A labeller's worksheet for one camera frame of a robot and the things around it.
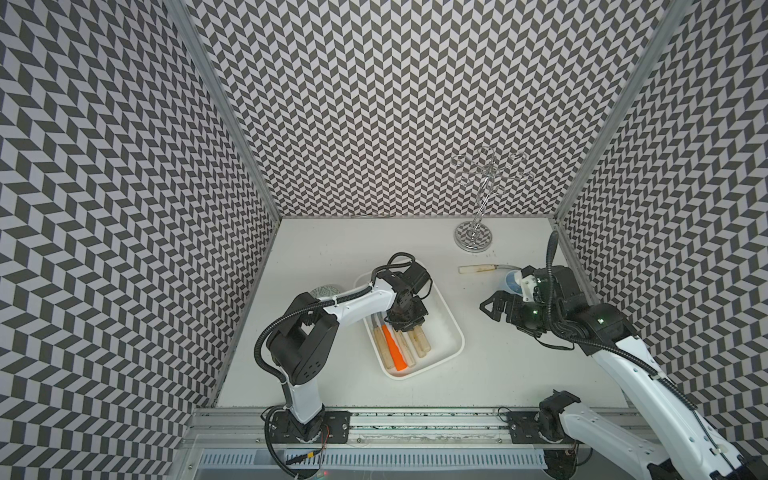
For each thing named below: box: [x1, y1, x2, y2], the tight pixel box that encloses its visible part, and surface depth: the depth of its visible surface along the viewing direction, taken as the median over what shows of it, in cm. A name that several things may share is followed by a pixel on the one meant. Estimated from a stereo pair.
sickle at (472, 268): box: [458, 264, 522, 274], surface depth 104 cm
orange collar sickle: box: [381, 324, 408, 371], surface depth 86 cm
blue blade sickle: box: [392, 327, 416, 367], surface depth 86 cm
